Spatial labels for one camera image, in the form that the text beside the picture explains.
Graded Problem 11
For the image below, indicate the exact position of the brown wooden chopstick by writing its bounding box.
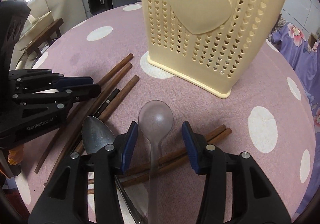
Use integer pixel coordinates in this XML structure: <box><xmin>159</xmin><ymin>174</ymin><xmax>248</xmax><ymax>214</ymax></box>
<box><xmin>87</xmin><ymin>127</ymin><xmax>233</xmax><ymax>195</ymax></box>
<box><xmin>71</xmin><ymin>73</ymin><xmax>139</xmax><ymax>153</ymax></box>
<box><xmin>87</xmin><ymin>124</ymin><xmax>227</xmax><ymax>186</ymax></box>
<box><xmin>34</xmin><ymin>53</ymin><xmax>133</xmax><ymax>174</ymax></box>
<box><xmin>35</xmin><ymin>58</ymin><xmax>132</xmax><ymax>178</ymax></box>

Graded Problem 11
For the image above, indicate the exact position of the black chopstick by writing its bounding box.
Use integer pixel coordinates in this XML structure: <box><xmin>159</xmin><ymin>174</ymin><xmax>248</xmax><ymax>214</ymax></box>
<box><xmin>72</xmin><ymin>88</ymin><xmax>121</xmax><ymax>149</ymax></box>

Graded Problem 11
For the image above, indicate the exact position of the metal spoon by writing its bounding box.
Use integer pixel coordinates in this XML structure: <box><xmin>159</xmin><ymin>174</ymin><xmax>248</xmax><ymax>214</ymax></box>
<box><xmin>81</xmin><ymin>115</ymin><xmax>147</xmax><ymax>223</ymax></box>

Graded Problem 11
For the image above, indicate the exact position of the translucent plastic spoon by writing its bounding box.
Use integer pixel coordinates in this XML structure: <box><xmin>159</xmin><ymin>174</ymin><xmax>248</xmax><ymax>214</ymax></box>
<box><xmin>138</xmin><ymin>100</ymin><xmax>174</xmax><ymax>224</ymax></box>

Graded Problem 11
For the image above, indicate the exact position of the person's left hand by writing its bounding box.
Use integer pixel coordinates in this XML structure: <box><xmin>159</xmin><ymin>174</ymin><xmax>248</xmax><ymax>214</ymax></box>
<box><xmin>8</xmin><ymin>145</ymin><xmax>24</xmax><ymax>165</ymax></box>

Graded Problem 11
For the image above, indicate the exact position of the dark wooden chair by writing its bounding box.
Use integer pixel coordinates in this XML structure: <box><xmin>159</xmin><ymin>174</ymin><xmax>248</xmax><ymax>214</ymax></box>
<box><xmin>25</xmin><ymin>18</ymin><xmax>64</xmax><ymax>57</ymax></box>

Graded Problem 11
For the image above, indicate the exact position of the cream electric pot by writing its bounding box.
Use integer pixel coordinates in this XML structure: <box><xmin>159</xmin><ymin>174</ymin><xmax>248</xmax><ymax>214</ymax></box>
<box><xmin>20</xmin><ymin>11</ymin><xmax>54</xmax><ymax>40</ymax></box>

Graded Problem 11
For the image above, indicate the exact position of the pink polka dot tablecloth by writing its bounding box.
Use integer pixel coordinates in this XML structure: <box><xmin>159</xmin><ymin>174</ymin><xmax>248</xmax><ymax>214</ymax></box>
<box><xmin>15</xmin><ymin>4</ymin><xmax>316</xmax><ymax>223</ymax></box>

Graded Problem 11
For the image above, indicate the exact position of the cream plastic utensil holder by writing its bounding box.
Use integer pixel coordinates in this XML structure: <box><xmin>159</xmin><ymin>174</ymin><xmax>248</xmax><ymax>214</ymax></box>
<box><xmin>142</xmin><ymin>0</ymin><xmax>285</xmax><ymax>99</ymax></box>

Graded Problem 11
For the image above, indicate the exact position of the purple floral cloth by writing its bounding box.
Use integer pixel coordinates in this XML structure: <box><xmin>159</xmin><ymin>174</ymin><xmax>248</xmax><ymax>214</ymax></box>
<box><xmin>271</xmin><ymin>23</ymin><xmax>319</xmax><ymax>214</ymax></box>

